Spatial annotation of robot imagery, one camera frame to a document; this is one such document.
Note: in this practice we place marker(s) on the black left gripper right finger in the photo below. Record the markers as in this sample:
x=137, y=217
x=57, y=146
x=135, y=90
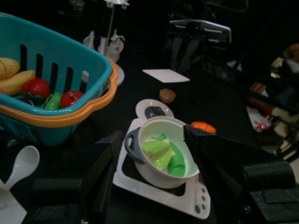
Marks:
x=233, y=163

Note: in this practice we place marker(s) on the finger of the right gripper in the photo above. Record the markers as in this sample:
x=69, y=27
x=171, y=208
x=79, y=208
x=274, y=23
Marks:
x=175, y=51
x=192, y=55

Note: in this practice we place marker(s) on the yellow toy banana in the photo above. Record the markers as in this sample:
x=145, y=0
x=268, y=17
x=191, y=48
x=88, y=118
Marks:
x=15, y=83

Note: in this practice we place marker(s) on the red toy apple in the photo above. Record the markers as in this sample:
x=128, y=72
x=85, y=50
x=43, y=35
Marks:
x=71, y=97

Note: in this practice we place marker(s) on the brown toy mushroom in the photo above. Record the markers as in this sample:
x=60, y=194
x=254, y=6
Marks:
x=167, y=96

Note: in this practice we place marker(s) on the white plastic spoon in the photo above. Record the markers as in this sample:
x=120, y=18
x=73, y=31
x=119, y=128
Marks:
x=24, y=162

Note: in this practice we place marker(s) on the green toy pepper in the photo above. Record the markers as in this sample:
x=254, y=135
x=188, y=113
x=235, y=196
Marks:
x=53, y=102

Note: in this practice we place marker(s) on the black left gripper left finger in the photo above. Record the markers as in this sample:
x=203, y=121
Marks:
x=73, y=180

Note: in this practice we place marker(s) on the red and white plastic bag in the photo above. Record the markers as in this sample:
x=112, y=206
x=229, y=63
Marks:
x=259, y=121

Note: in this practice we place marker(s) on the white hanging toy utensil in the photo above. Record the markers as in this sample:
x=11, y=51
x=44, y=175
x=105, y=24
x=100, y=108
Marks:
x=89, y=39
x=115, y=46

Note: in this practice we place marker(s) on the teal basket with orange rim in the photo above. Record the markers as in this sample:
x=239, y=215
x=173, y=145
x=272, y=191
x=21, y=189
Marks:
x=77, y=55

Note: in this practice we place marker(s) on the white toy stove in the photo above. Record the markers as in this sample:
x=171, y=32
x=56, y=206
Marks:
x=155, y=194

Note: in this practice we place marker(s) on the light green toy cabbage piece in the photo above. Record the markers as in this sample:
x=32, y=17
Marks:
x=157, y=151

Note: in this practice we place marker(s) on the white flat card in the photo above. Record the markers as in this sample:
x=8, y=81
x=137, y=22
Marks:
x=165, y=75

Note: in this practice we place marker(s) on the white utensil rack stand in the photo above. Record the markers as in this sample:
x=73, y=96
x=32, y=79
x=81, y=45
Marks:
x=119, y=74

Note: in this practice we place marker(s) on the red toy tomato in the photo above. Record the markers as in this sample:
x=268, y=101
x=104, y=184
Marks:
x=36, y=87

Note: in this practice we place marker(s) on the white lid with grey knob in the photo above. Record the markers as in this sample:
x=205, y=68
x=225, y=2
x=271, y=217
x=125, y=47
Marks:
x=141, y=109

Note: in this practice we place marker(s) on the green toy cucumber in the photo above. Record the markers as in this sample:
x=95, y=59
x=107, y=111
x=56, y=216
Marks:
x=176, y=166

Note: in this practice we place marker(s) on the purple toy eggplant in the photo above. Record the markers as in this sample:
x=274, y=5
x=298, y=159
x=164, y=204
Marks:
x=25, y=101

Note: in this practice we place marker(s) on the orange toy carrot piece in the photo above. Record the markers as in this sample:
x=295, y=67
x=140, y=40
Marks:
x=203, y=127

